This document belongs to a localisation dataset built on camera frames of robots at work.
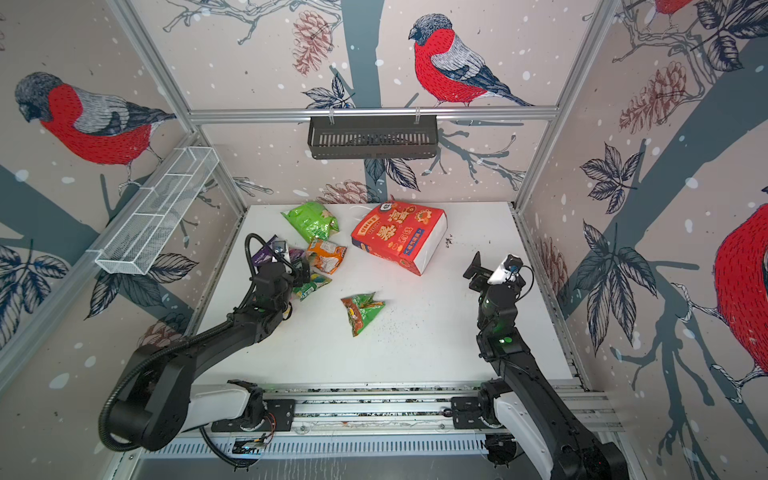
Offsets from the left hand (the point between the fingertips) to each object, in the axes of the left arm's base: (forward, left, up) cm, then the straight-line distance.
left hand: (287, 256), depth 86 cm
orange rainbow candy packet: (+9, -8, -12) cm, 17 cm away
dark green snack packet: (-2, -7, -11) cm, 13 cm away
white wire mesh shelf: (+6, +33, +14) cm, 37 cm away
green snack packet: (-12, -22, -11) cm, 27 cm away
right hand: (-7, -57, +7) cm, 58 cm away
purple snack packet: (+12, +15, -17) cm, 26 cm away
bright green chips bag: (+22, -2, -9) cm, 24 cm away
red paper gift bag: (+9, -35, -1) cm, 36 cm away
